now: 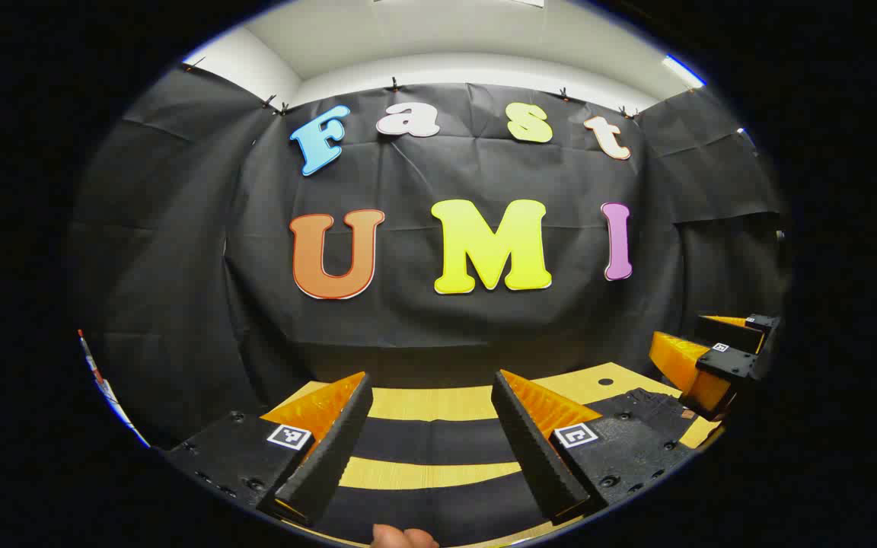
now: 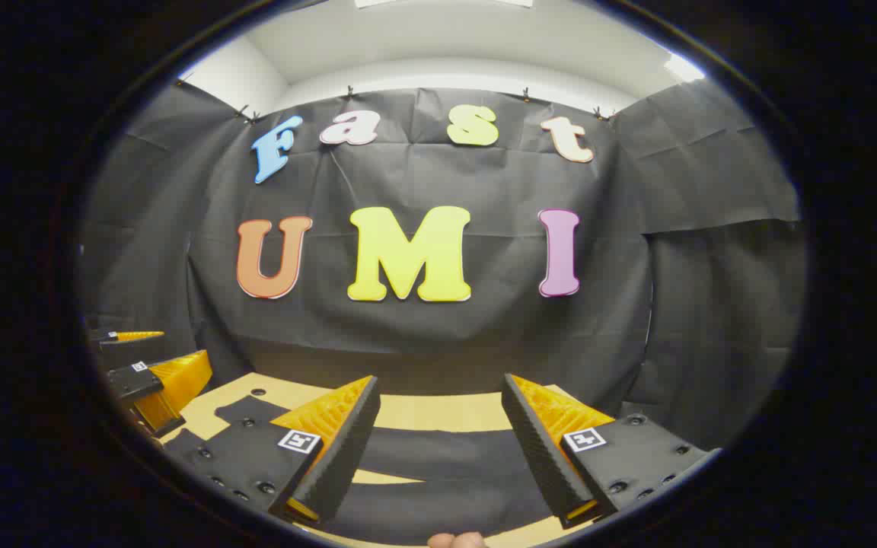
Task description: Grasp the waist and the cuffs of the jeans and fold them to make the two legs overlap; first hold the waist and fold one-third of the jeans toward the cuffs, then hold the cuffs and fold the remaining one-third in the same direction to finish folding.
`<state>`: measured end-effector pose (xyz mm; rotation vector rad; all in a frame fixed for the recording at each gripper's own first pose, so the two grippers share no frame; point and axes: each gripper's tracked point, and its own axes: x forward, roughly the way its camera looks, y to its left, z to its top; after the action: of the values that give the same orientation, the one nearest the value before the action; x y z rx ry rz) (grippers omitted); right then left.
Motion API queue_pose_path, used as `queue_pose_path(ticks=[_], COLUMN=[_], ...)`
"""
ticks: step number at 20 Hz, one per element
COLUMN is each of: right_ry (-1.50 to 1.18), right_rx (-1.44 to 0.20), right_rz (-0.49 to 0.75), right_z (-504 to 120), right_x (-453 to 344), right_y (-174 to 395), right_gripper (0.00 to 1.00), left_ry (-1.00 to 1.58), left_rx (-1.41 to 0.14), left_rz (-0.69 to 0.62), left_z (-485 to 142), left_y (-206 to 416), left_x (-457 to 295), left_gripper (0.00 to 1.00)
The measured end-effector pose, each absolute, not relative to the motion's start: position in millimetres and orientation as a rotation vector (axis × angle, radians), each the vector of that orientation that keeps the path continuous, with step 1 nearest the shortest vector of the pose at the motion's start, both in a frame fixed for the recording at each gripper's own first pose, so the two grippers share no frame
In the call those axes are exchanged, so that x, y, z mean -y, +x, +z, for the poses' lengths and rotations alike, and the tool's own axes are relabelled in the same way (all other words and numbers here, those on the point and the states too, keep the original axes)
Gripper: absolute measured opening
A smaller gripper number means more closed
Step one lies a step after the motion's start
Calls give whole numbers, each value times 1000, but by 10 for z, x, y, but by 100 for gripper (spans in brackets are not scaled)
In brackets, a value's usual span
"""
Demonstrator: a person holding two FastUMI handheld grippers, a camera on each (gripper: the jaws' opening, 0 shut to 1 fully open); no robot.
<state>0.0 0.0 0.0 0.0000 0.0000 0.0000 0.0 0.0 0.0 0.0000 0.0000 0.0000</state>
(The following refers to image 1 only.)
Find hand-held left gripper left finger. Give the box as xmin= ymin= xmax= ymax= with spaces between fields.
xmin=158 ymin=371 xmax=375 ymax=527

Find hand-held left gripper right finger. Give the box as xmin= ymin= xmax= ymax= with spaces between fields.
xmin=490 ymin=369 xmax=697 ymax=527

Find dark blue jeans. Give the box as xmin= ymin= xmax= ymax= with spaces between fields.
xmin=309 ymin=387 xmax=706 ymax=547

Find black backdrop cloth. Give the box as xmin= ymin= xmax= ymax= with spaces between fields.
xmin=69 ymin=65 xmax=793 ymax=450

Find row of black backdrop clips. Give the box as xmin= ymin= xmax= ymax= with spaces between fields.
xmin=183 ymin=55 xmax=641 ymax=121

